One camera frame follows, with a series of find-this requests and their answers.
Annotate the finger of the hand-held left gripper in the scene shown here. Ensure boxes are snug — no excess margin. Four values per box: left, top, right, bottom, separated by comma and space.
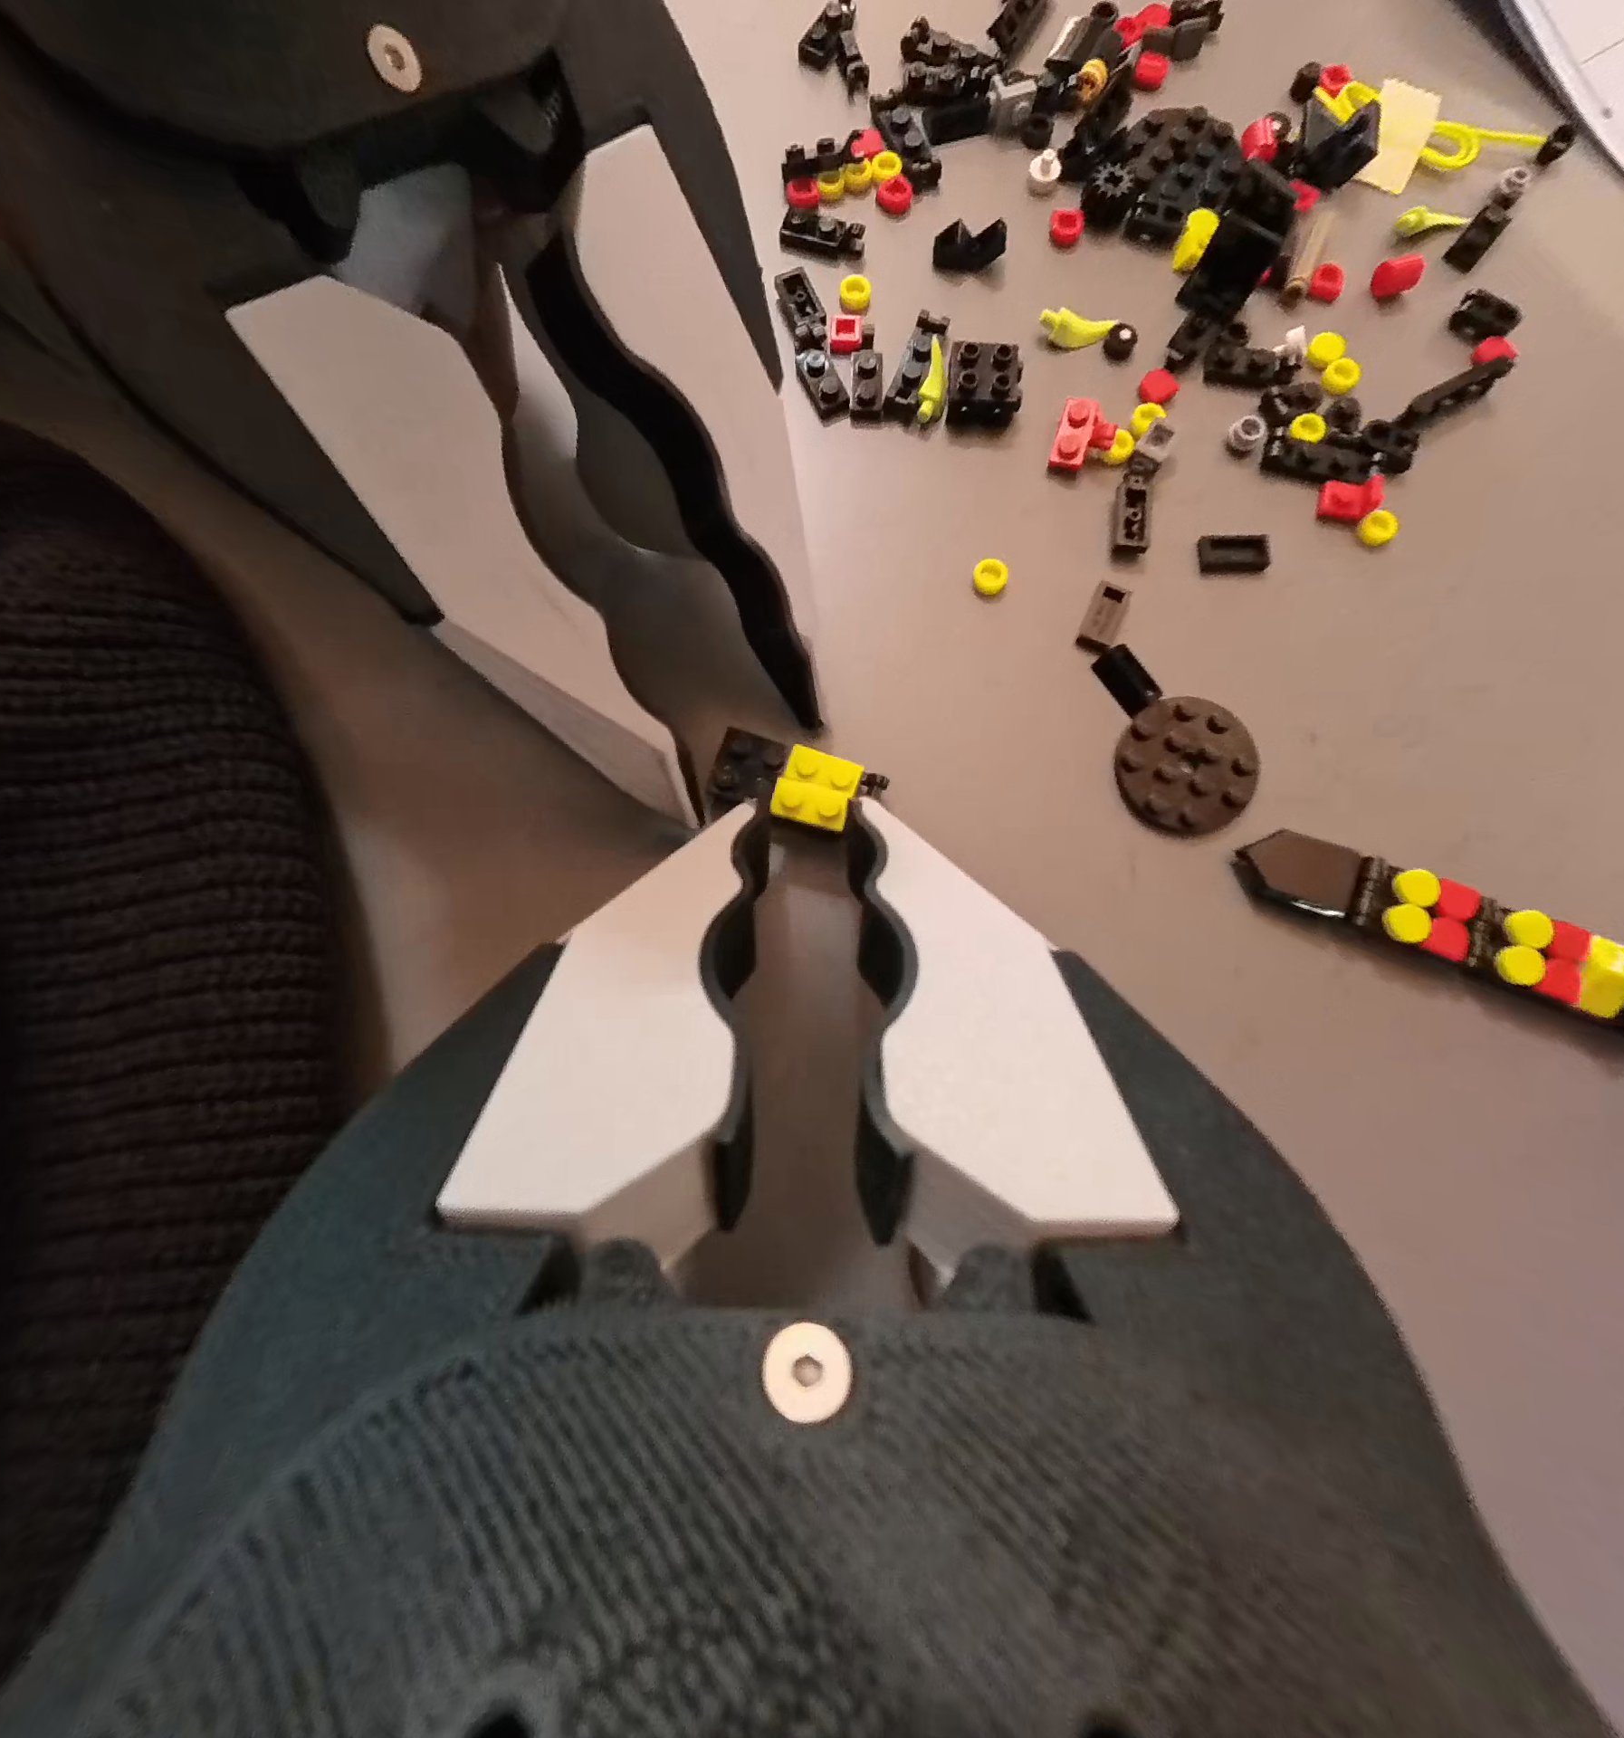
227, 269, 705, 826
524, 125, 831, 730

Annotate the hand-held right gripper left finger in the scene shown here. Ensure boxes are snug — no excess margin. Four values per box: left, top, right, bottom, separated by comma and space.
435, 800, 776, 1289

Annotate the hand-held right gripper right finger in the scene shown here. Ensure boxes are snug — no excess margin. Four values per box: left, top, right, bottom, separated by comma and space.
847, 798, 1183, 1310

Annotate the dark lego plate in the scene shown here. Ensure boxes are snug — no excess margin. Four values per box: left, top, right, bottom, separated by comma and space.
707, 728, 892, 816

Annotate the pile of lego pieces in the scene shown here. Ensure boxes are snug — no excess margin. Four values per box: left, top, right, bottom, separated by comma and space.
774, 0, 1581, 714

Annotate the black red yellow lego assembly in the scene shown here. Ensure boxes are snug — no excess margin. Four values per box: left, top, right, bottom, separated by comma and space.
1233, 828, 1624, 1052

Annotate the black round lego plate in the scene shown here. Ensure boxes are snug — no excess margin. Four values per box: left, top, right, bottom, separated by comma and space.
1114, 694, 1262, 836

